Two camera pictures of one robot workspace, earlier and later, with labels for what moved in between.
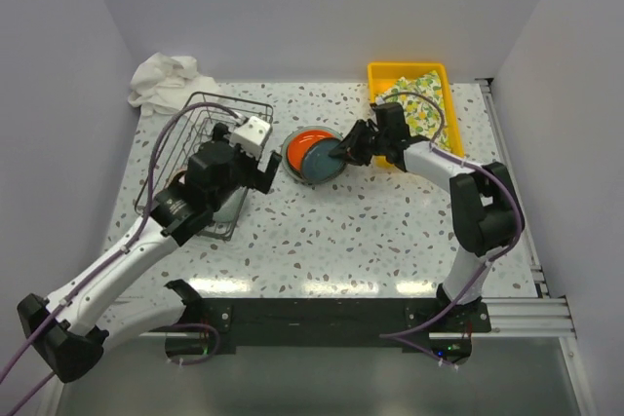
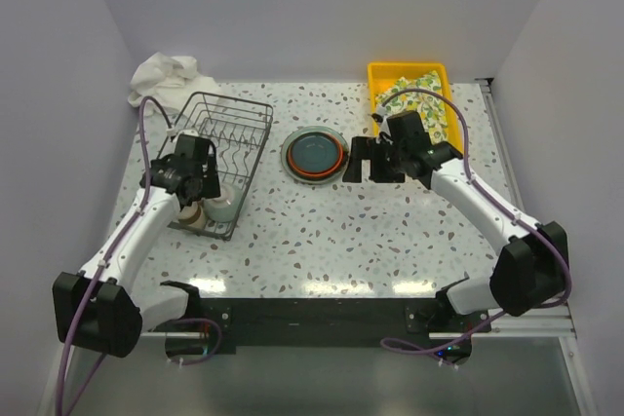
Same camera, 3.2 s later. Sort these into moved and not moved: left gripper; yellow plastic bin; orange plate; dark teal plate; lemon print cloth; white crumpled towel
Moved: left gripper; orange plate
Not moved: yellow plastic bin; lemon print cloth; dark teal plate; white crumpled towel
